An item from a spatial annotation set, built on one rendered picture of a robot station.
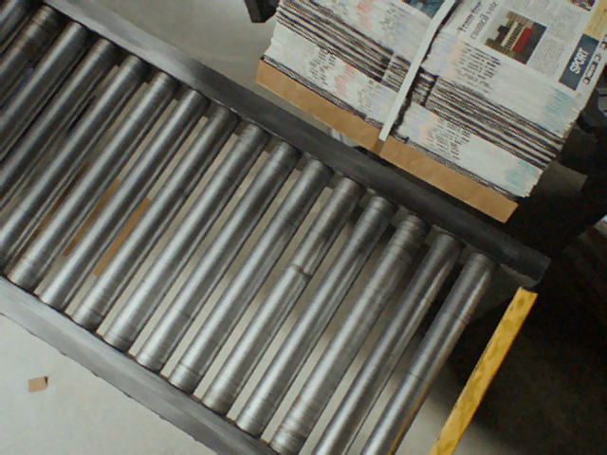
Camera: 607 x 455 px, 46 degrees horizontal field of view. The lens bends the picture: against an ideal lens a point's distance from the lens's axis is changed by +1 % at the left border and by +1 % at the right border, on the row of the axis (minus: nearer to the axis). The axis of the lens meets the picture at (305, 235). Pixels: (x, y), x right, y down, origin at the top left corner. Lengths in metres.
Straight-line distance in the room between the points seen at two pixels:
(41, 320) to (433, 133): 0.71
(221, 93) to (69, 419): 1.09
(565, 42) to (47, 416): 1.64
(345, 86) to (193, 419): 0.57
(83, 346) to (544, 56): 0.82
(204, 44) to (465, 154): 1.48
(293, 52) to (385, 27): 0.15
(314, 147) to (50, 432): 1.17
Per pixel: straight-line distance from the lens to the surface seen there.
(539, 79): 0.80
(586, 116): 1.16
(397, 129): 0.92
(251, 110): 1.28
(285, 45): 0.93
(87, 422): 2.05
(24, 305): 1.27
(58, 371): 2.08
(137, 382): 1.19
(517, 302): 1.20
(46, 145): 1.35
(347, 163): 1.24
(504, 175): 0.91
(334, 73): 0.91
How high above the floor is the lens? 1.96
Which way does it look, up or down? 75 degrees down
